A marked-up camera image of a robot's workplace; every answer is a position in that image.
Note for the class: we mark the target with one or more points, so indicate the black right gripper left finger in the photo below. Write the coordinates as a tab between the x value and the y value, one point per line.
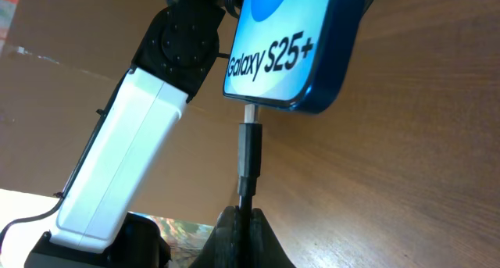
221	249

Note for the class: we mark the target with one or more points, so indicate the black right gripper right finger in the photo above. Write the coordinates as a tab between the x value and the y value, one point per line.
265	248

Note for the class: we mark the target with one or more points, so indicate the blue Galaxy smartphone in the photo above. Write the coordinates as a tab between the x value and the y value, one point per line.
292	54

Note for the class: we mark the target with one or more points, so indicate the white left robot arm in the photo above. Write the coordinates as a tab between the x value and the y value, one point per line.
93	224

